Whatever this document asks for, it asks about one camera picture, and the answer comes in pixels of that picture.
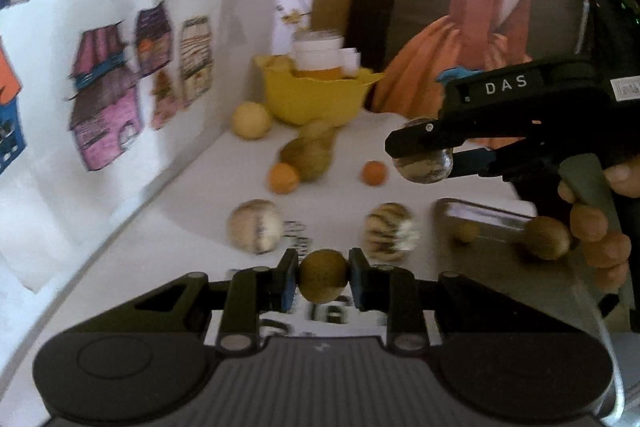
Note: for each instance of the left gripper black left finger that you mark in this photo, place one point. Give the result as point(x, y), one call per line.
point(251, 293)

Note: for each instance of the plain beige melon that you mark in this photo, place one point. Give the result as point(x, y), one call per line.
point(256, 226)

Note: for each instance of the person's right hand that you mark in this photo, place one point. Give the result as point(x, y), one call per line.
point(606, 251)

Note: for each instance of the small orange right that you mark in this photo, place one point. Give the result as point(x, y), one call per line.
point(374, 173)

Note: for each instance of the small yellow fruit on tray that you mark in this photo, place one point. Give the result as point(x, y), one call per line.
point(465, 232)

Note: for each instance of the yellow lemon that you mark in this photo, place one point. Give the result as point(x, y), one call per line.
point(251, 121)

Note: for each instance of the large brown kiwi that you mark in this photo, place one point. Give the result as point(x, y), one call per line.
point(546, 238)

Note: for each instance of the striped small melon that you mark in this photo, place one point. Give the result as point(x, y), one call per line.
point(390, 232)

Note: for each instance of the lemon inside bowl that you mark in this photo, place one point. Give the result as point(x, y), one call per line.
point(281, 63)

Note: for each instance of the small orange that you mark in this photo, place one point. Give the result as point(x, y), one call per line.
point(283, 179)
point(374, 173)

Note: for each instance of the white and orange cup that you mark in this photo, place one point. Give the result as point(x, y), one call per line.
point(317, 54)

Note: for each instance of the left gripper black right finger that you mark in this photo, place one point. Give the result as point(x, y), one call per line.
point(392, 291)

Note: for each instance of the white paper cup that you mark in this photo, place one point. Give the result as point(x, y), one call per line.
point(350, 66)

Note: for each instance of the colored house drawings sheet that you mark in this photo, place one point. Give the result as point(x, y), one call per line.
point(106, 72)

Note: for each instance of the green pear near bowl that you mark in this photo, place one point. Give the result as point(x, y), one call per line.
point(319, 130)

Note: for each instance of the small brown kiwi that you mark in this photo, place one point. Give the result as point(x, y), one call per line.
point(322, 276)

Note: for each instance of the metal tray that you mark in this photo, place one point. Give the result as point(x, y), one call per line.
point(526, 341)

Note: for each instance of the small orange left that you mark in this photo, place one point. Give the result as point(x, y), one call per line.
point(283, 179)

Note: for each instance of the yellow plastic bowl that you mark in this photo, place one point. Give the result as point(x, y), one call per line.
point(298, 100)

